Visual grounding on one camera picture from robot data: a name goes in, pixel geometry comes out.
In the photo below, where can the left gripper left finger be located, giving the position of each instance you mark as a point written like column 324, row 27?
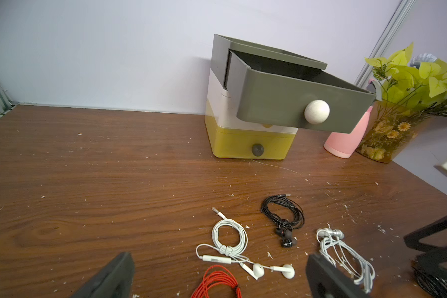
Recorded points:
column 113, row 281

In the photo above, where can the olive green top drawer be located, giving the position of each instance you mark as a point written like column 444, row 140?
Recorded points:
column 274, row 92

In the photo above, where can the potted green plant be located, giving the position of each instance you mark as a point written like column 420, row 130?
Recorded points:
column 412, row 90

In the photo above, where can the three-tier drawer cabinet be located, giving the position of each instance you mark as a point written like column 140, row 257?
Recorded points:
column 225, row 48

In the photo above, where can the black earphones bottom centre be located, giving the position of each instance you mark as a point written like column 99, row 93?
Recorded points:
column 434, row 286

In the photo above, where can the red earphones upper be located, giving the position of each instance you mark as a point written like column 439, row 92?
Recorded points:
column 217, row 275

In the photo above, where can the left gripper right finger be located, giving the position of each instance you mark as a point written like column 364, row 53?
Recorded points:
column 326, row 281

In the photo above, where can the cream middle drawer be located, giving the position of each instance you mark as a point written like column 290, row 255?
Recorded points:
column 224, row 109

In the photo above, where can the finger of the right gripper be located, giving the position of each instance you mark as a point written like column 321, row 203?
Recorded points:
column 413, row 240
column 432, row 258

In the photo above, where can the pink vase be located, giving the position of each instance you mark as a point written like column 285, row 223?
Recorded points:
column 344, row 145

